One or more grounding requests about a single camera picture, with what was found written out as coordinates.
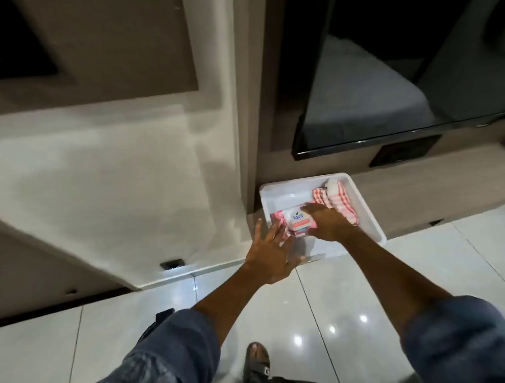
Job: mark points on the black wall socket panel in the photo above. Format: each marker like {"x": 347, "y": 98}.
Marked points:
{"x": 406, "y": 150}

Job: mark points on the blue denim right sleeve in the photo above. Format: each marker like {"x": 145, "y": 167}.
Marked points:
{"x": 457, "y": 339}

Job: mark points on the white plastic tray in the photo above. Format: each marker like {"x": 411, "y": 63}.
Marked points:
{"x": 284, "y": 195}

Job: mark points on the pink wet wipes packet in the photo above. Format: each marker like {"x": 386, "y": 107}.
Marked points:
{"x": 300, "y": 221}

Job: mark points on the person's right hand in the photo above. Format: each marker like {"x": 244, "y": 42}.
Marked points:
{"x": 329, "y": 227}

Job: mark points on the person's right fingers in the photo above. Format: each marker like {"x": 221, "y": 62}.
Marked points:
{"x": 313, "y": 208}

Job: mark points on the person's left little finger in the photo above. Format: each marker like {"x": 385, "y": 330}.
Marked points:
{"x": 258, "y": 236}

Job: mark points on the black flat screen television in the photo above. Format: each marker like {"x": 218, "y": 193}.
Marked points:
{"x": 367, "y": 90}

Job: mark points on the blue denim left sleeve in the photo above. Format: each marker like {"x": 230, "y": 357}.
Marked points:
{"x": 173, "y": 351}

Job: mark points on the blue denim sleeve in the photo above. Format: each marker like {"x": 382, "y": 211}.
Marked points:
{"x": 173, "y": 351}
{"x": 457, "y": 339}

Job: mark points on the beige wooden television unit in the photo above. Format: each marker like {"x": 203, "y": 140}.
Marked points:
{"x": 426, "y": 189}

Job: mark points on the person's right forearm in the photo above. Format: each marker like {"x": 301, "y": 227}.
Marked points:
{"x": 390, "y": 276}

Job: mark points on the person's left forearm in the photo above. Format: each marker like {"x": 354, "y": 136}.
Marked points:
{"x": 232, "y": 302}

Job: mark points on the black sandal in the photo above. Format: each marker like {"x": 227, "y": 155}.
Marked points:
{"x": 256, "y": 373}

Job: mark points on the red white checked cloth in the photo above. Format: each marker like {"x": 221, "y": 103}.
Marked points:
{"x": 341, "y": 199}

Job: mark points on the person's foot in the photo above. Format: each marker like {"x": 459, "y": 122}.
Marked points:
{"x": 258, "y": 353}

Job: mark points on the person's left hand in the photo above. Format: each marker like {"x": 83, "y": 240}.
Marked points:
{"x": 268, "y": 260}

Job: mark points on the person's left thumb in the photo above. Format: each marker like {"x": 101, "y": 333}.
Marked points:
{"x": 298, "y": 263}

